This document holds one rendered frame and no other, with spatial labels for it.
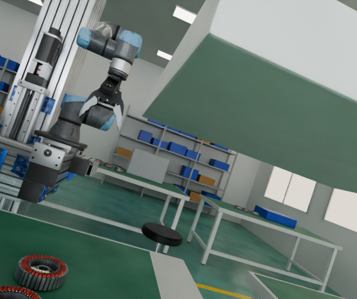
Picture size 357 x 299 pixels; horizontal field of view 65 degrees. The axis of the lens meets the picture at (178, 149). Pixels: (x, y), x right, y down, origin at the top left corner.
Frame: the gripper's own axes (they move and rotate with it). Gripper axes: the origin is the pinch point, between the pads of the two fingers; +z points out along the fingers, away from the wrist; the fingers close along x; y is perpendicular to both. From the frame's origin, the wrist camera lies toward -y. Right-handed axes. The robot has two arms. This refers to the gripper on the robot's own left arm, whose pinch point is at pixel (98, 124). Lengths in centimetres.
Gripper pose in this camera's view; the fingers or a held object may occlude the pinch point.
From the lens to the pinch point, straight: 104.9
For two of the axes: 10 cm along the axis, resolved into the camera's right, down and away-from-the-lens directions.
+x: -9.3, -3.3, -1.7
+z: -3.3, 9.4, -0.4
